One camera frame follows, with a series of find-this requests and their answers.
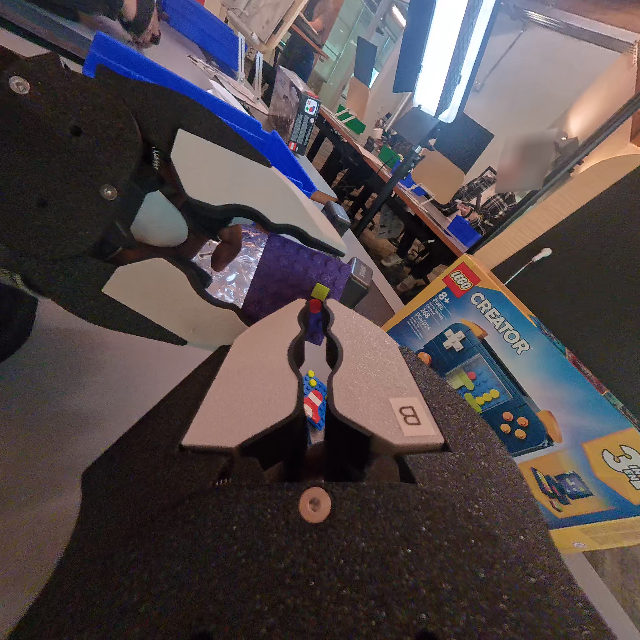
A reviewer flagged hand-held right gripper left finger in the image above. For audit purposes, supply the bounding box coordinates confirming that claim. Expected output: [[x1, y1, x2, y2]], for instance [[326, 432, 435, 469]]
[[181, 298, 307, 457]]

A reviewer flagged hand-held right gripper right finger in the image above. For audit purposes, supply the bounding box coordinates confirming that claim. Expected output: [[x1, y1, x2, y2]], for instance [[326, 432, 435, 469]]
[[324, 298, 446, 456]]

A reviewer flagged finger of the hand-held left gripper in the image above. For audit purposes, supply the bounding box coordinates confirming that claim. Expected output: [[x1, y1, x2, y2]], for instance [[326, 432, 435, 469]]
[[102, 256, 251, 350], [169, 128, 348, 257]]

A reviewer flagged purple brick plate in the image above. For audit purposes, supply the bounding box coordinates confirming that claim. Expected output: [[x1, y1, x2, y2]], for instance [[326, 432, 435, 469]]
[[242, 232, 351, 347]]

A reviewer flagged person's left hand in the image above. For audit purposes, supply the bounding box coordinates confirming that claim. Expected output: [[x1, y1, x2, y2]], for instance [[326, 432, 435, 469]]
[[210, 225, 244, 273]]

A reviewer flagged blue brick plate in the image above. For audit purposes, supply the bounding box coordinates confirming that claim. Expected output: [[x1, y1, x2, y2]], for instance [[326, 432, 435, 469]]
[[302, 370, 329, 432]]

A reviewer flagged crumpled clear plastic bag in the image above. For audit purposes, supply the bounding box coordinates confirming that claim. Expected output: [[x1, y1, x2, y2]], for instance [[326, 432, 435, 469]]
[[192, 225, 271, 308]]

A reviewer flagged printed cardboard box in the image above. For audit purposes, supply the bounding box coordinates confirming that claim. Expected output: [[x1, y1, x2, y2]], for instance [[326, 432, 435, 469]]
[[269, 66, 322, 156]]

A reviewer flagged dark grey device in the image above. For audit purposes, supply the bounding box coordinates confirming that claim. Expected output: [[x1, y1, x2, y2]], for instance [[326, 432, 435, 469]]
[[323, 200, 352, 237]]

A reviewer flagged clear acrylic stand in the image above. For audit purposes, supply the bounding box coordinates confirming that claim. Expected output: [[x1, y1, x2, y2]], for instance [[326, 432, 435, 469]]
[[207, 32, 271, 117]]

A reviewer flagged black desktop device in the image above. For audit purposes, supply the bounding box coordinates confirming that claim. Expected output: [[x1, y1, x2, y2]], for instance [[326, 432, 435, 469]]
[[344, 257, 374, 309]]

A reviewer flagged toy set box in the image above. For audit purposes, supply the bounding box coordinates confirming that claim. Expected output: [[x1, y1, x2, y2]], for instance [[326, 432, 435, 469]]
[[382, 254, 640, 553]]

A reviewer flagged black light stand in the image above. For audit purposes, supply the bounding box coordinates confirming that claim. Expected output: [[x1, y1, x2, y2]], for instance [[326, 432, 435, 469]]
[[352, 120, 442, 237]]

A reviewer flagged small blue plastic bin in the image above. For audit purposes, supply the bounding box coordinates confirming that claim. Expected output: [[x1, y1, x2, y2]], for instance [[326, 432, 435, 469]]
[[446, 216, 484, 249]]

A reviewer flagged wooden office desk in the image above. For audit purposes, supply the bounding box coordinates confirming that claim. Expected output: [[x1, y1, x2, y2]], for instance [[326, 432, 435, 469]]
[[320, 107, 473, 257]]

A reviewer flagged studio light panel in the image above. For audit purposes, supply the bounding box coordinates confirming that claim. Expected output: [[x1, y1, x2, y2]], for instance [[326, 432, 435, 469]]
[[392, 0, 501, 123]]

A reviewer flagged white cable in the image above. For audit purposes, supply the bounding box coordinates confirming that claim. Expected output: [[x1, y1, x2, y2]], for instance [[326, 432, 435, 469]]
[[504, 247, 553, 287]]

